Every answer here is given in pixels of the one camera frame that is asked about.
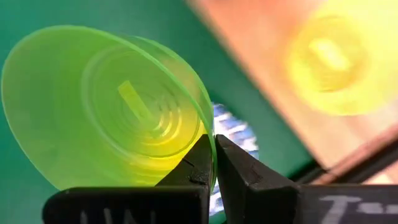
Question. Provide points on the green table mat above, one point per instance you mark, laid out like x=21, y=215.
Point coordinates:
x=186, y=31

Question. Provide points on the blue patterned paper bowl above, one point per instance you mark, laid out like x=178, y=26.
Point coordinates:
x=236, y=130

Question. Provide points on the wooden shelf board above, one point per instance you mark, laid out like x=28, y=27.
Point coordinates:
x=264, y=62

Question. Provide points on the green plastic bowl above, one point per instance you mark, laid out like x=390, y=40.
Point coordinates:
x=77, y=109

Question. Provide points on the yellow plastic bowl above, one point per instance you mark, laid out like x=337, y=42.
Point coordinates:
x=335, y=62

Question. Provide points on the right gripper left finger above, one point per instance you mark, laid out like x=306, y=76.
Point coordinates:
x=130, y=205

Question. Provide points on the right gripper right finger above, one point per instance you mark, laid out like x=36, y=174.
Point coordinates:
x=280, y=205

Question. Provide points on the black aluminium table frame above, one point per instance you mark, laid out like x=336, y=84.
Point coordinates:
x=351, y=168

